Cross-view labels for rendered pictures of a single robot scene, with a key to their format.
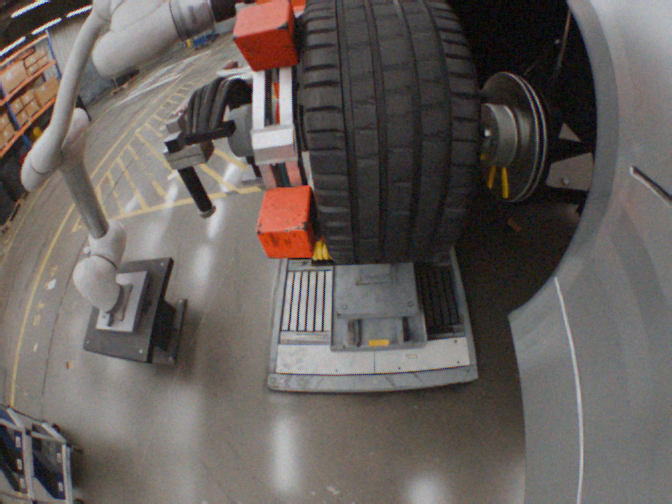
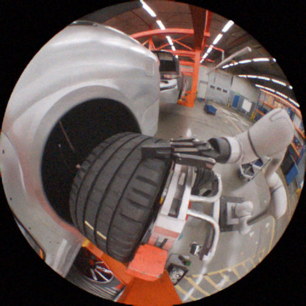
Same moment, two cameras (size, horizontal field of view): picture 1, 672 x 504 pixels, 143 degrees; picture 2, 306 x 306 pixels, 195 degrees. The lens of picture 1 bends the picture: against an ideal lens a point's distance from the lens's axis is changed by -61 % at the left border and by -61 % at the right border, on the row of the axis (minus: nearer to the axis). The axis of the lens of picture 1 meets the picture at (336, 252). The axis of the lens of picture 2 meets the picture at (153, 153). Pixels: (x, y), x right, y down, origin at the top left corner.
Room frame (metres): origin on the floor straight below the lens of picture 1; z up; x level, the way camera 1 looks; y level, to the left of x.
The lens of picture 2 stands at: (0.72, -0.02, 1.34)
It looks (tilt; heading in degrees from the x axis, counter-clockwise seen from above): 44 degrees down; 194
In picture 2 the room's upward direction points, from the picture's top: straight up
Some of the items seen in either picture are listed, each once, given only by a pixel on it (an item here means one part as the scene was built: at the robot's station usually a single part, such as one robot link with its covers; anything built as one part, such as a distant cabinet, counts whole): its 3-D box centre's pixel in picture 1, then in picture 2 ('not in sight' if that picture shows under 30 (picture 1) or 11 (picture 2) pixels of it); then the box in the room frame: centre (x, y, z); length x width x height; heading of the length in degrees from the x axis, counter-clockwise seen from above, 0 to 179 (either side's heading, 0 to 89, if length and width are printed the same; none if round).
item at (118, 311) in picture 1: (112, 303); (237, 210); (0.51, 1.02, 0.36); 0.22 x 0.18 x 0.06; 172
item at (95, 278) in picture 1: (94, 281); (244, 209); (0.53, 1.02, 0.49); 0.18 x 0.16 x 0.22; 175
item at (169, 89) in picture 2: not in sight; (166, 80); (-4.35, -0.55, 1.49); 4.95 x 1.86 x 1.59; 172
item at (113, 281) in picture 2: not in sight; (94, 261); (1.36, -0.45, 0.39); 0.66 x 0.66 x 0.24
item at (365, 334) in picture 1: (375, 290); not in sight; (0.53, -0.14, 0.13); 0.50 x 0.36 x 0.10; 172
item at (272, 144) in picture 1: (304, 123); (167, 207); (0.61, 0.03, 0.85); 0.54 x 0.07 x 0.54; 172
